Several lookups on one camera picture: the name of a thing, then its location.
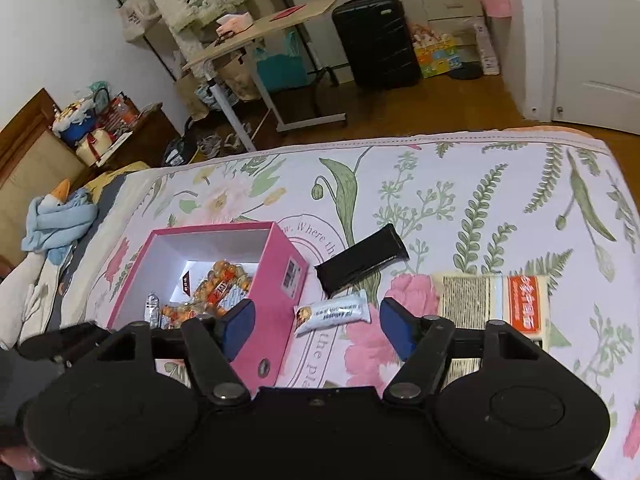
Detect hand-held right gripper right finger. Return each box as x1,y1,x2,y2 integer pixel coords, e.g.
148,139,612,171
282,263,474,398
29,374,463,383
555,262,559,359
379,298,544,406

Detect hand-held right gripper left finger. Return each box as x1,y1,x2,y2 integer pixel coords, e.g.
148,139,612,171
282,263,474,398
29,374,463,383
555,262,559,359
94,298,258,406

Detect pink cardboard box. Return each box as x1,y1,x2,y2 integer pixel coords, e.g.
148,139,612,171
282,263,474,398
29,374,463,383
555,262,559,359
107,221,309,389

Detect orange snack bag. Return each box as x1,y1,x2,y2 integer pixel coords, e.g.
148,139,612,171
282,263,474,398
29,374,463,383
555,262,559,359
160,258,254,332

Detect white snack bar packet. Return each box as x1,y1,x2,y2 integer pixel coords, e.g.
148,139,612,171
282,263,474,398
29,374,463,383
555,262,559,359
292,289,374,339

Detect person's left hand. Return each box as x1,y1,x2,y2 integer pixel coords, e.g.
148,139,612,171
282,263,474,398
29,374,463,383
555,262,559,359
0,441,42,473

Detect black snack packet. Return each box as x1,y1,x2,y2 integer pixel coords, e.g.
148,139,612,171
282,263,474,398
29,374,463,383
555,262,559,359
314,223,412,297

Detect small silver snack packet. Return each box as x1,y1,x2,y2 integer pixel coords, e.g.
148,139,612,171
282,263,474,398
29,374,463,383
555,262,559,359
143,293,164,329

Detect pale noodle packet orange label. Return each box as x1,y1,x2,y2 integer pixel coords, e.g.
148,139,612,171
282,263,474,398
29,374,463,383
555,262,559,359
430,272,552,387

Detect light blue plush towel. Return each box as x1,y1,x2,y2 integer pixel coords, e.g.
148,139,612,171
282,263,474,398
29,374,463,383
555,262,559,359
21,178,100,265

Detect pair of shoes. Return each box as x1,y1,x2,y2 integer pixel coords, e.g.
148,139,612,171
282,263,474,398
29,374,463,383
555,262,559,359
197,122,253,158

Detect black bag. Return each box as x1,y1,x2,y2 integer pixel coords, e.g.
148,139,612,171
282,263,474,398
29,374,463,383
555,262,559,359
161,117,201,168

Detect grey and white quilt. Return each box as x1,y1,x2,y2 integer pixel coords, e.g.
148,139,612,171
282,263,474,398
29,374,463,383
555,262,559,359
0,160,153,352

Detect wooden nightstand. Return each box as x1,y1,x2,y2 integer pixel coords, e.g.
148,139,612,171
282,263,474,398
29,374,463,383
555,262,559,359
95,102,182,170

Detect wooden headboard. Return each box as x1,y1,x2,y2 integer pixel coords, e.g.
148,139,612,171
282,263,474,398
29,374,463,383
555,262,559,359
0,87,86,266

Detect white box with red ribbon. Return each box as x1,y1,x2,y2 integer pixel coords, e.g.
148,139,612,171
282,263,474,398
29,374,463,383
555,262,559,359
75,127,117,167

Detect brown paper bag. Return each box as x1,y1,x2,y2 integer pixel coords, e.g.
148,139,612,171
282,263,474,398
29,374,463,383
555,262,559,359
172,72,216,122
217,55,263,102

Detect red snack package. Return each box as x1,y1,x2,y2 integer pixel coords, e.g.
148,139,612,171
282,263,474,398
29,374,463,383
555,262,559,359
97,92,140,136

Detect blue basket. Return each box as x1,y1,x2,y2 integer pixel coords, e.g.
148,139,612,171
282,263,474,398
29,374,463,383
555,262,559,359
52,101,98,145

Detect teal bag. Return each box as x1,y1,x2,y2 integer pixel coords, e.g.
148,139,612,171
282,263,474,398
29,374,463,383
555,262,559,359
255,32,309,93

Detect black round base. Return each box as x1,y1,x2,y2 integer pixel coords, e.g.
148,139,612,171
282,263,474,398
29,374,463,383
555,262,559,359
446,62,485,81

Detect colourful toy box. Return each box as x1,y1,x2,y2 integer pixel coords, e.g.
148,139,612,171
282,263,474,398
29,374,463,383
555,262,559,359
409,22,482,80

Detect wooden overbed table white legs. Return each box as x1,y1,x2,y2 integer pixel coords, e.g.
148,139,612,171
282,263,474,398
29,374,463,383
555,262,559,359
181,0,349,153

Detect black suitcase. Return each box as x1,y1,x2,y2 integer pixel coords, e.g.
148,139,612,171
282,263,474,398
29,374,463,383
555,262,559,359
331,0,422,88

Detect tall white box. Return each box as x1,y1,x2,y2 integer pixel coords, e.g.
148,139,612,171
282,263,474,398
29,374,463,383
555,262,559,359
472,16,501,77

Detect pink tissue box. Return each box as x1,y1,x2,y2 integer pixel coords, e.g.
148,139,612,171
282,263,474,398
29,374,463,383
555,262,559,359
216,11,256,32

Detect beige tote bag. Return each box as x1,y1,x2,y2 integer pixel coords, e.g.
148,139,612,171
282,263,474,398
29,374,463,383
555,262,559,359
116,0,158,43

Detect white door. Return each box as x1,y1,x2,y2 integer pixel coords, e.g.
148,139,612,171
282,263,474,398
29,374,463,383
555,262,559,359
500,0,640,136

